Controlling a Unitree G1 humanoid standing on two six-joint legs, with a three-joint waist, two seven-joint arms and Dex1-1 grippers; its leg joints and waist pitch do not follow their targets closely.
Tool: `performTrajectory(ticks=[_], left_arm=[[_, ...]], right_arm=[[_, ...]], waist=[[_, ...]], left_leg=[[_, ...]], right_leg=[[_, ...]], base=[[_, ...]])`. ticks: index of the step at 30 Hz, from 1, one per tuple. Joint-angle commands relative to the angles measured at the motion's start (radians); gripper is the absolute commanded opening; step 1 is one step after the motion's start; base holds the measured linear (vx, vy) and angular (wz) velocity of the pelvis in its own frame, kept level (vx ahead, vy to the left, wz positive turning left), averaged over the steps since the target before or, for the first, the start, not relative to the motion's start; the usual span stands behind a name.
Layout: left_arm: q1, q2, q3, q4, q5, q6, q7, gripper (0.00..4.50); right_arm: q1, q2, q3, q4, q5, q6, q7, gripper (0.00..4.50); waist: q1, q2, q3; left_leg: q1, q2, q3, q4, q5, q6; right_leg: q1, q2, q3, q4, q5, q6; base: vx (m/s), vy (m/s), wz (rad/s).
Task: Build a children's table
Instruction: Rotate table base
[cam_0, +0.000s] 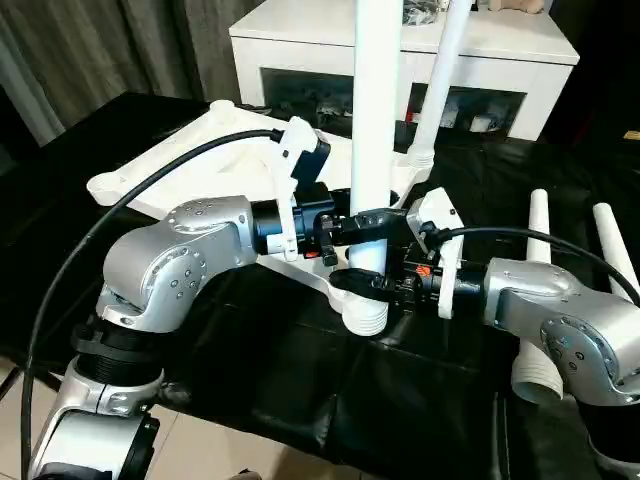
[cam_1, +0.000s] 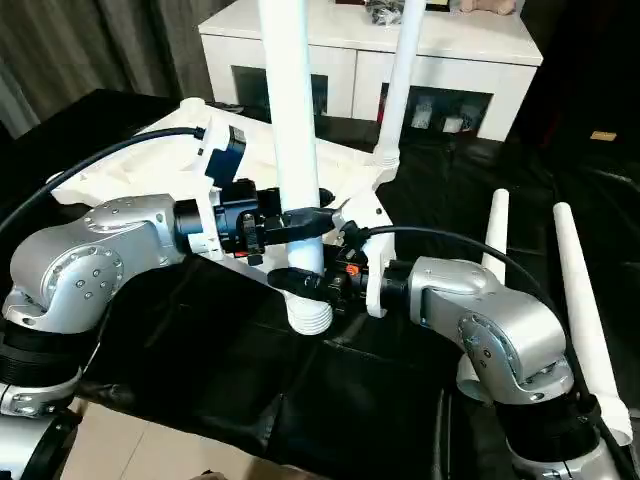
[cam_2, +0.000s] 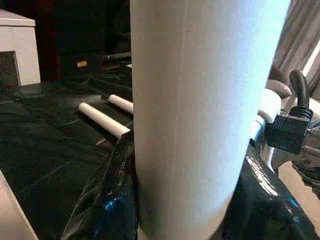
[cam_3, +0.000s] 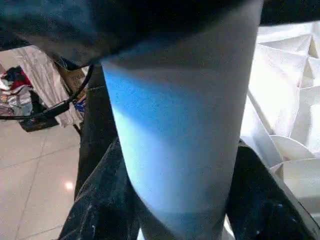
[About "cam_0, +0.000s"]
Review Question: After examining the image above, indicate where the white plastic table top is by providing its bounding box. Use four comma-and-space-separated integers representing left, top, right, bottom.
85, 99, 436, 314

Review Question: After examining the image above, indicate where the beige plush toy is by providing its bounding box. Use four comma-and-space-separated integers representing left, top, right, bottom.
487, 0, 546, 14

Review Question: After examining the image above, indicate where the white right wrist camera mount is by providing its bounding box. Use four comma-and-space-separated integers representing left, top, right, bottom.
405, 187, 464, 320

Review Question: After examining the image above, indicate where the black work mat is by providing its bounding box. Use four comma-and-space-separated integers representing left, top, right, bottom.
0, 90, 640, 480

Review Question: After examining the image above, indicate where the black left camera cable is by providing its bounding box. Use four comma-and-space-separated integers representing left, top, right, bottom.
19, 127, 284, 480

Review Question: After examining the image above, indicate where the white plastic table leg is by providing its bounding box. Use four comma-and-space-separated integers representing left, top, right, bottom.
593, 202, 640, 304
407, 0, 474, 171
342, 0, 404, 336
512, 188, 566, 404

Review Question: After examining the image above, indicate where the white sideboard cabinet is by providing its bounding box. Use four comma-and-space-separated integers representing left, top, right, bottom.
228, 0, 581, 141

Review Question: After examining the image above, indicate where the black plastic bag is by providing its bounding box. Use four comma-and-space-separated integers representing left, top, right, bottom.
402, 0, 444, 26

